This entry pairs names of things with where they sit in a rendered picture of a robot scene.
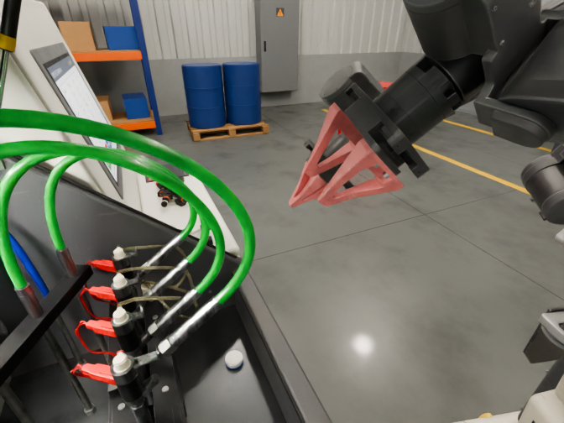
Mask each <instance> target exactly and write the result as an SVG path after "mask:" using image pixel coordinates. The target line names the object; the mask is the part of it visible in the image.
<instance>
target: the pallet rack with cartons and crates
mask: <svg viewBox="0 0 564 423"><path fill-rule="evenodd" d="M129 5H130V9H131V14H132V18H133V26H102V27H103V31H104V34H105V38H106V42H107V48H105V49H97V46H96V42H95V39H94V35H93V32H92V29H91V23H90V22H58V24H59V26H60V32H61V34H62V37H63V39H64V41H65V42H66V44H67V46H68V48H69V50H70V52H71V53H72V55H73V57H74V58H75V60H76V61H101V60H141V63H142V67H143V72H144V79H145V83H146V87H147V92H148V96H149V104H150V108H151V110H149V108H148V103H147V99H146V97H145V95H144V93H143V92H138V93H126V94H122V97H123V103H124V106H125V110H126V112H112V106H111V103H110V100H109V96H99V97H96V98H97V100H98V102H99V103H100V105H101V107H102V110H103V111H104V112H105V114H106V116H107V118H108V120H109V122H110V124H111V125H113V126H116V127H119V128H123V129H126V130H137V129H146V128H156V130H157V134H158V135H163V133H162V128H161V123H160V119H159V111H158V107H157V102H156V97H155V93H154V84H153V80H152V76H151V71H150V67H149V58H148V54H147V50H146V45H145V40H144V32H143V28H142V24H141V18H140V14H139V10H138V2H137V0H129Z"/></svg>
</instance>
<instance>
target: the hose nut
mask: <svg viewBox="0 0 564 423"><path fill-rule="evenodd" d="M158 348H159V350H160V351H161V353H162V354H164V355H165V356H169V355H170V354H172V353H173V352H174V351H175V350H176V349H177V348H178V347H175V346H173V345H172V344H171V343H170V341H169V335H168V336H167V337H166V338H165V339H164V340H162V341H161V342H160V344H159V345H158Z"/></svg>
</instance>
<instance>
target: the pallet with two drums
mask: <svg viewBox="0 0 564 423"><path fill-rule="evenodd" d="M181 69H182V75H183V81H184V88H185V98H186V103H187V105H186V106H187V109H188V115H189V119H186V122H187V127H188V130H190V133H191V136H192V137H193V140H194V142H197V141H205V140H213V139H220V138H235V137H242V136H250V135H258V134H266V133H269V126H268V124H267V123H264V121H261V120H262V118H261V92H260V85H261V83H260V66H259V63H258V62H249V61H236V62H225V63H222V64H218V63H190V64H184V65H182V66H181ZM222 77H223V82H222ZM223 86H224V91H223ZM224 96H225V101H224ZM225 105H226V111H225ZM239 125H241V126H239ZM258 128H261V131H260V132H251V133H237V134H236V131H242V130H249V129H258ZM197 129H200V130H197ZM225 132H227V133H228V135H221V136H213V137H205V138H201V135H202V134H210V133H225Z"/></svg>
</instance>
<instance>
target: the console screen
mask: <svg viewBox="0 0 564 423"><path fill-rule="evenodd" d="M29 52H30V54H31V55H32V57H33V58H34V60H35V62H36V64H37V65H38V67H39V68H40V70H41V71H42V73H43V74H44V77H45V78H46V80H47V81H48V82H49V84H50V86H51V87H52V89H53V91H54V92H55V94H56V96H57V97H58V98H59V100H60V102H61V104H62V105H63V107H64V108H65V110H66V111H67V113H68V114H69V115H70V116H75V117H79V118H87V119H91V120H94V121H98V122H101V123H106V124H108V122H107V120H106V119H105V117H104V115H103V113H102V111H101V109H100V107H99V106H98V105H97V102H96V100H95V98H94V97H93V95H92V94H91V91H90V90H89V88H88V86H87V84H86V83H85V81H84V79H83V77H82V76H81V73H80V72H79V71H78V69H77V67H76V64H75V63H74V61H73V59H72V58H71V56H70V54H69V52H68V50H67V49H66V47H65V45H64V44H63V43H62V42H61V43H58V44H52V45H47V46H44V47H40V48H37V49H33V50H30V51H29ZM82 137H83V138H84V140H85V141H86V143H87V145H95V146H101V147H106V148H115V149H121V145H120V144H115V143H113V142H109V141H106V140H102V139H99V138H92V137H88V136H84V135H82ZM98 163H99V164H100V166H101V167H102V169H103V170H104V172H105V174H106V175H107V177H108V179H109V180H110V181H111V183H112V185H113V187H114V188H115V190H116V191H117V193H118V194H119V196H120V197H121V199H122V200H123V171H122V167H120V166H117V165H114V164H109V163H106V162H102V161H99V160H98Z"/></svg>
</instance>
